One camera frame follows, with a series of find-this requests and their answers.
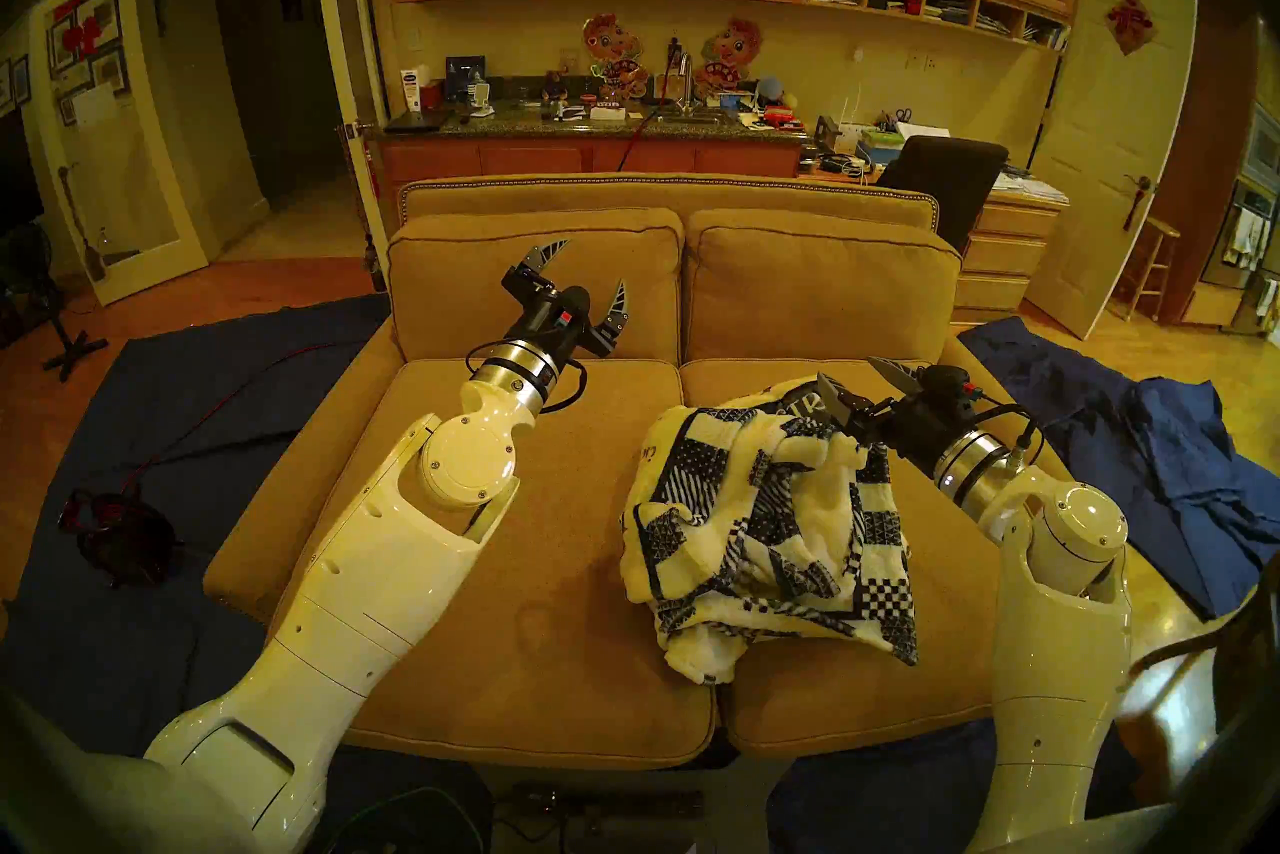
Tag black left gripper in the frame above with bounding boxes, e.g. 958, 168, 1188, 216
500, 239, 631, 363

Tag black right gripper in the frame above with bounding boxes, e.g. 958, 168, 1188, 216
815, 357, 976, 473

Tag printed scripture fleece blanket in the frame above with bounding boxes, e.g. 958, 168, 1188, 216
620, 377, 919, 685

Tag wooden counter with stone top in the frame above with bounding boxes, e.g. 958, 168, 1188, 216
365, 102, 806, 208

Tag wooden desk with drawers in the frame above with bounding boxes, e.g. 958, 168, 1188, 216
800, 162, 1071, 325

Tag black office chair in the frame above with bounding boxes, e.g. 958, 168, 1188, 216
877, 137, 1009, 255

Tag white wifi router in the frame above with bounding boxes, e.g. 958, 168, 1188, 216
835, 84, 873, 151

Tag stack of papers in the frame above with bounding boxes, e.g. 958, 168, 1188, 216
990, 170, 1069, 206

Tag cream panel door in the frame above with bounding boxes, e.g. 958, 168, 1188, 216
1025, 0, 1198, 341

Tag wooden stool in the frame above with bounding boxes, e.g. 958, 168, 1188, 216
1115, 217, 1181, 323

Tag crumpled dark blue cloth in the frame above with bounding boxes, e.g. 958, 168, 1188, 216
960, 317, 1280, 620

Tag yellow sofa seat cushion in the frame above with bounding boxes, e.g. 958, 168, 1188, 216
345, 359, 716, 768
680, 359, 1001, 758

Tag white narrow open door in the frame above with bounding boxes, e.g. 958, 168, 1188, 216
310, 0, 391, 273

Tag hanging kitchen towels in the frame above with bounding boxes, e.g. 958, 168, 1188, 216
1225, 207, 1271, 268

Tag red diamond door sign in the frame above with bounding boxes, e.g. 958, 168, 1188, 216
1105, 0, 1158, 56

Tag white glass french door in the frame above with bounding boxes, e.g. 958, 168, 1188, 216
28, 0, 211, 306

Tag steel microwave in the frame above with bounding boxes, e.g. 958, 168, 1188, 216
1243, 107, 1280, 193

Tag black power strip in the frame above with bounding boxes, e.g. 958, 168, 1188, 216
490, 787, 711, 838

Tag black standing fan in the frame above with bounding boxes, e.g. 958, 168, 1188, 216
0, 227, 109, 383

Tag black and red floor device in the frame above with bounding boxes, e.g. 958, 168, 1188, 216
57, 487, 179, 588

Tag black television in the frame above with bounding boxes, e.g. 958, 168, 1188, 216
0, 112, 46, 235

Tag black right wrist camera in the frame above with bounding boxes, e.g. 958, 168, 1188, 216
918, 365, 986, 411

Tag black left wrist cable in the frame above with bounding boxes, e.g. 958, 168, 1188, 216
465, 340, 591, 416

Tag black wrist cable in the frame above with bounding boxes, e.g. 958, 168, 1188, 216
465, 340, 591, 416
975, 402, 1046, 468

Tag yellow loveseat sofa frame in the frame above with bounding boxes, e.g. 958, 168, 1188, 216
203, 175, 1091, 768

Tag red counter cable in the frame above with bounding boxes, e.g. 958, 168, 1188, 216
618, 57, 683, 173

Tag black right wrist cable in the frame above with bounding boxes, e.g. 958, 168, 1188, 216
975, 402, 1046, 468

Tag red floor cable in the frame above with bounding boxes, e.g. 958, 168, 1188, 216
120, 342, 356, 495

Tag steel wall oven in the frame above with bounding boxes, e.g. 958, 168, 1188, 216
1200, 182, 1280, 293

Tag long handled dustpan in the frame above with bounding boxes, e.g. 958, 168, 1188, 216
57, 165, 108, 283

